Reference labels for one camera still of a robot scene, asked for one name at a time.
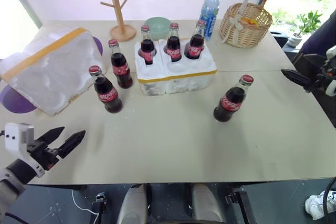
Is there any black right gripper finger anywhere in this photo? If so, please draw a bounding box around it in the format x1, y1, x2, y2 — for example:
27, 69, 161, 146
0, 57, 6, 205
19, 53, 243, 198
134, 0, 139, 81
280, 68, 318, 94
304, 54, 328, 68

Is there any white foam lid yellow tape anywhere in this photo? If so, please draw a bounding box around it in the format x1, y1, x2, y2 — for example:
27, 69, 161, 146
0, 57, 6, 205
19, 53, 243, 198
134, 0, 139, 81
0, 27, 107, 117

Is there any black looped cable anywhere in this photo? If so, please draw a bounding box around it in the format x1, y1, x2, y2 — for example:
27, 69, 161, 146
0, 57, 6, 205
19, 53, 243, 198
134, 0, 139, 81
322, 176, 336, 220

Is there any wicker basket with handle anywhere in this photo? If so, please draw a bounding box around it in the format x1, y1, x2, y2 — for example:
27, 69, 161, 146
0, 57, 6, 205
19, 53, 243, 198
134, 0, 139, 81
218, 0, 277, 49

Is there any black table clamp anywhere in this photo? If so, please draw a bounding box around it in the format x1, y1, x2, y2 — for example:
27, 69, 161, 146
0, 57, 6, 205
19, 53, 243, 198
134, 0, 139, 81
225, 190, 253, 224
92, 193, 108, 215

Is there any orange item in basket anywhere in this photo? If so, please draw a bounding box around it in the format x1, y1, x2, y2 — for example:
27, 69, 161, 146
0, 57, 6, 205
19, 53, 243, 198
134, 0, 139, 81
239, 17, 260, 26

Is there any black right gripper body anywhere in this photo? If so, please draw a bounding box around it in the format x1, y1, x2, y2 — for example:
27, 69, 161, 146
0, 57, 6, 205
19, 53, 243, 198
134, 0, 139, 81
316, 65, 332, 89

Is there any thin white cable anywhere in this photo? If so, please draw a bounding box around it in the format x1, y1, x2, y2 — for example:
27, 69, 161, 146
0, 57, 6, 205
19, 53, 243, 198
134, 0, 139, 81
71, 189, 101, 224

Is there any pale green bowl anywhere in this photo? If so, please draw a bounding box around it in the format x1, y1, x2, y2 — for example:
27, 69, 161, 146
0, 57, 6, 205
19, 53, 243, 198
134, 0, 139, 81
143, 16, 172, 40

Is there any white sneaker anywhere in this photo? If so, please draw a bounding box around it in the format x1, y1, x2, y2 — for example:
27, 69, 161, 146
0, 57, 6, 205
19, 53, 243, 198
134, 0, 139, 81
304, 190, 336, 221

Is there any grey rounded shape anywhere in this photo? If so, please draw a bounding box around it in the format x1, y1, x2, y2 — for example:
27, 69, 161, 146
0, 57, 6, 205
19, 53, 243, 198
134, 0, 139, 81
116, 184, 148, 224
191, 183, 227, 224

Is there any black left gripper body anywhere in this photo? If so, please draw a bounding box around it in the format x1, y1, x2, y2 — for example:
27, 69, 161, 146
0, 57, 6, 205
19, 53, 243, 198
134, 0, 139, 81
26, 140, 64, 172

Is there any white foam bottle holder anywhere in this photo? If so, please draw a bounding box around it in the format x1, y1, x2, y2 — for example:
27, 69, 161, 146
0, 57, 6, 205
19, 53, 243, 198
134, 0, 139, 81
134, 38, 218, 96

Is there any glass cola bottle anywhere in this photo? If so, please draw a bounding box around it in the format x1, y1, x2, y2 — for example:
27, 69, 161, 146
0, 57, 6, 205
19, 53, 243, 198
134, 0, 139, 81
163, 22, 183, 63
213, 74, 255, 123
138, 25, 158, 66
88, 65, 124, 114
184, 19, 207, 60
108, 39, 134, 90

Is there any purple round plate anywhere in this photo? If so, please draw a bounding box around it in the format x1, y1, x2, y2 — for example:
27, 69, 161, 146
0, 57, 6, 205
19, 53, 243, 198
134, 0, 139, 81
92, 36, 104, 57
0, 87, 37, 115

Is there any potted green plant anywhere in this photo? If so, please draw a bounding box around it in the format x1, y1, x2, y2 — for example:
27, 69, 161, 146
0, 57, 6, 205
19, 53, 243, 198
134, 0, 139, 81
287, 10, 324, 48

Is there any wooden mug tree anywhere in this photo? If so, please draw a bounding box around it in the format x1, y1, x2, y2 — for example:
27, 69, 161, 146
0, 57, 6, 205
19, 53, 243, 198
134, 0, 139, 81
100, 0, 138, 42

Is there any blue plastic water bottle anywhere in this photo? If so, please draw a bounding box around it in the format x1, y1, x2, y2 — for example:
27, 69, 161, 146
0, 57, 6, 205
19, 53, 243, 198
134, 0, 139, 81
199, 0, 222, 42

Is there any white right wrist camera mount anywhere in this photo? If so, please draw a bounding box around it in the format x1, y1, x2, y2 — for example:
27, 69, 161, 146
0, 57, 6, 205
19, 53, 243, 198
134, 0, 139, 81
324, 45, 336, 97

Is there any person in dark clothing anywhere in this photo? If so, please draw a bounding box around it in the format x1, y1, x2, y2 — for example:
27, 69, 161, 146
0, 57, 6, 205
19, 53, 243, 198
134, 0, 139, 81
298, 8, 336, 60

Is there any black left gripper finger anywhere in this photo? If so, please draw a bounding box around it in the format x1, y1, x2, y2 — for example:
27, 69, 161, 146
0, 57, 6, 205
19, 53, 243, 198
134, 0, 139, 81
56, 130, 87, 159
38, 126, 66, 148

